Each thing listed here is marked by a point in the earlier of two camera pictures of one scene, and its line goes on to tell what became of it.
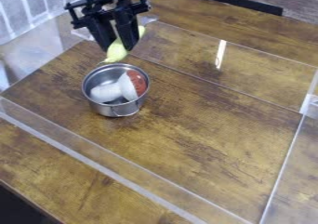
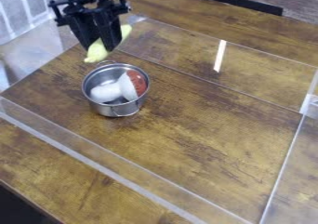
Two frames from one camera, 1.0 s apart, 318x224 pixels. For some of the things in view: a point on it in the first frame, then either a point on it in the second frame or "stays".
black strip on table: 242,2 stays
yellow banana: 117,50 → 99,51
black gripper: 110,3 → 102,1
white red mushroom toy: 131,86 stays
